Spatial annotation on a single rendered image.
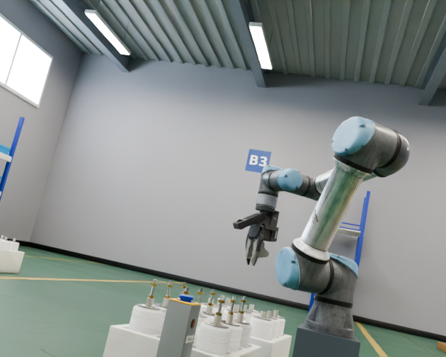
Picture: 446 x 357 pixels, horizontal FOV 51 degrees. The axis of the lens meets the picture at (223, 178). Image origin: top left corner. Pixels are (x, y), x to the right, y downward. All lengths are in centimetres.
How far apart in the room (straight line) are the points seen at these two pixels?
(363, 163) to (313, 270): 34
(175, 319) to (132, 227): 738
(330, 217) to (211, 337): 49
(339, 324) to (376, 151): 51
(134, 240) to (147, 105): 257
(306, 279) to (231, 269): 667
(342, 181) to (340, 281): 31
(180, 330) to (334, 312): 46
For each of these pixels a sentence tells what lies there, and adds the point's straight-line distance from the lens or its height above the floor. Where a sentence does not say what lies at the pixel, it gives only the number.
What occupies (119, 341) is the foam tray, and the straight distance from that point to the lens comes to 154.
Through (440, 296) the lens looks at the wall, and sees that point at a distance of 806.
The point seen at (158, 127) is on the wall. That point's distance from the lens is 891.
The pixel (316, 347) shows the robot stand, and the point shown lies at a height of 26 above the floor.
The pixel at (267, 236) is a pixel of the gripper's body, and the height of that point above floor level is 56.
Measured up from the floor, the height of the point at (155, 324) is 21.
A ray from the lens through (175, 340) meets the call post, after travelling 130.
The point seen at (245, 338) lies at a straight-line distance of 167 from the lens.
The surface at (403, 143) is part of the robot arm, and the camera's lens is 138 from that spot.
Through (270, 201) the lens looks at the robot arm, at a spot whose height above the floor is 68.
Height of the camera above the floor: 43
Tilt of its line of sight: 10 degrees up
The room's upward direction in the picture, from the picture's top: 12 degrees clockwise
